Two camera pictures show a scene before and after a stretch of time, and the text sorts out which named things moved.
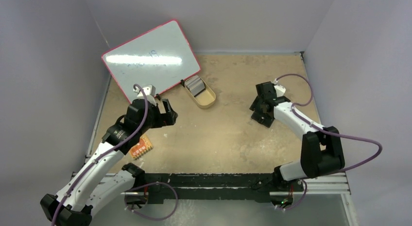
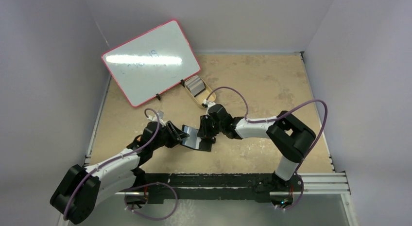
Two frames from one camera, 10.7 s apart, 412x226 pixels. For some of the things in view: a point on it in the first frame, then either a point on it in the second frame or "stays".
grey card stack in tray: x=195 y=84 stays
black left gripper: x=166 y=119 -> x=178 y=134
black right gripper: x=262 y=110 -> x=205 y=130
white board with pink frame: x=162 y=57 stays
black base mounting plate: x=176 y=188 stays
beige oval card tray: x=198 y=89 stays
